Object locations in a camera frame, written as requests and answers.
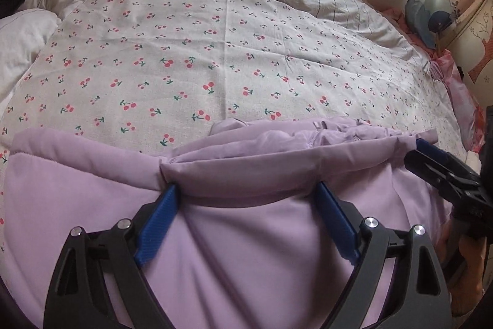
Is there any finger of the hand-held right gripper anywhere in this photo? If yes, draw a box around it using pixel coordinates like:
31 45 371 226
417 138 481 176
404 150 468 199

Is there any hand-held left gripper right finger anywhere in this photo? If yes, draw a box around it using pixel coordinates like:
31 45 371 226
314 182 452 329

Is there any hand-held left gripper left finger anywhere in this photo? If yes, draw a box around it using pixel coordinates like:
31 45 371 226
43 183 181 329

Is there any purple two-tone jacket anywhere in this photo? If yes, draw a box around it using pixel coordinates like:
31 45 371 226
0 117 457 329

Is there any person's right hand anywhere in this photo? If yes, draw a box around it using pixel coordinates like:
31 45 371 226
437 219 487 318

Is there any pink floral bedsheet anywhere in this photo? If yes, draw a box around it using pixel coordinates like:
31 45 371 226
385 5 487 154

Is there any pink patterned curtain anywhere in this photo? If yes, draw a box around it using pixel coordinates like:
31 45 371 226
424 0 493 91

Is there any cartoon print cushion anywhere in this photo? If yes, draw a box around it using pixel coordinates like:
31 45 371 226
404 0 463 49

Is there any cherry print blanket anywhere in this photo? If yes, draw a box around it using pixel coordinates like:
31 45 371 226
0 0 468 256

